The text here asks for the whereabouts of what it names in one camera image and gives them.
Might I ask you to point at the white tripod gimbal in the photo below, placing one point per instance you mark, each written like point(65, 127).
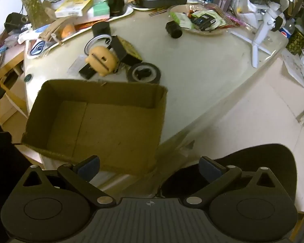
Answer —
point(259, 36)

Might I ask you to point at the small black clip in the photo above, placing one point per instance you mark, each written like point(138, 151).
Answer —
point(143, 72)

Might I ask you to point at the green wet wipes pack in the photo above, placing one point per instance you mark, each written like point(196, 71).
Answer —
point(181, 19)

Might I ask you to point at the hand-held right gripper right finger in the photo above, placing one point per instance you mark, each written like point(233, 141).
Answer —
point(209, 170)

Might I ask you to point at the white tray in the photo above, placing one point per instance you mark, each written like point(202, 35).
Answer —
point(125, 12)

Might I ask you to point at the pink pump bottle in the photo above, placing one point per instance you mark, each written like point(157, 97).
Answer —
point(224, 0)

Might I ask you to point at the white plastic bag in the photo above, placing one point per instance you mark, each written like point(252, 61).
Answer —
point(244, 2)

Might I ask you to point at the wooden chair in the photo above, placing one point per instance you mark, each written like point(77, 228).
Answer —
point(0, 77)

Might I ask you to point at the amber tape roll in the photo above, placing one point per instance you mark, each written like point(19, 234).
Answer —
point(89, 43)

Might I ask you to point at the black box with yellow label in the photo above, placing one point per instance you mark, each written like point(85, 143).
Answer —
point(124, 50)

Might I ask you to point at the black chair seat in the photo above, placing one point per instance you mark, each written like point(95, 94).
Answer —
point(268, 157)

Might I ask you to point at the green tissue pack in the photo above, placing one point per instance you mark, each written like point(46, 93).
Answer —
point(101, 8)

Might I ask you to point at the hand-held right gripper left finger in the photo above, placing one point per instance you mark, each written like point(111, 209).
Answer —
point(89, 169)

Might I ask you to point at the black tube adapter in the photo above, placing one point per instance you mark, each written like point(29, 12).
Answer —
point(173, 28)

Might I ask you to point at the black bag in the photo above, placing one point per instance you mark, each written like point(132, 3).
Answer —
point(14, 20)

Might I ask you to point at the yellow white medicine box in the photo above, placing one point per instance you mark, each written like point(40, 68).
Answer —
point(74, 5)

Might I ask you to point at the white plate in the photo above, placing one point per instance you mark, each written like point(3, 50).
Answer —
point(141, 8)

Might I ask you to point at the black tape roll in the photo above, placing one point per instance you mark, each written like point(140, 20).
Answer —
point(156, 76)

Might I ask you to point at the glass vase with dried flowers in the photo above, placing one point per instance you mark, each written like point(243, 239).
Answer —
point(34, 7)

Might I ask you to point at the blue-edged white mask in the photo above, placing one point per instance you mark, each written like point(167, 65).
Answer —
point(38, 48)

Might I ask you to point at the brown cardboard box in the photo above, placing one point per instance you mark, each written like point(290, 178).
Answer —
point(103, 121)

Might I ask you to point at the blue label soda bottle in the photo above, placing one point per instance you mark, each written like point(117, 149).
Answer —
point(287, 30)

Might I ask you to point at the clear glass bowl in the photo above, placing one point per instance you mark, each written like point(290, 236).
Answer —
point(190, 30)

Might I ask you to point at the small black block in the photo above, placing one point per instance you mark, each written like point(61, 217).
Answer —
point(87, 72)

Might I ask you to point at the small round metal disc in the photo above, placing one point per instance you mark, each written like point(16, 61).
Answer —
point(27, 78)

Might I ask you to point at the red printed packet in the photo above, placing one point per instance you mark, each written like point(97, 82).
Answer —
point(84, 25)

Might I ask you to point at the black round container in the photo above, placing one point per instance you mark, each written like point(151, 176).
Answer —
point(100, 28)

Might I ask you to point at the pale leaf-print wipes pack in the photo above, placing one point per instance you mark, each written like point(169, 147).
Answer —
point(217, 17)

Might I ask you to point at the small black printed box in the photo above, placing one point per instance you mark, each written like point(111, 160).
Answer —
point(204, 21)

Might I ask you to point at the beige cloth pouch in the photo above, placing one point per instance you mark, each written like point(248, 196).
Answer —
point(53, 27)

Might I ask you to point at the clear plastic case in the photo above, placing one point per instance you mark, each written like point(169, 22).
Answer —
point(77, 64)

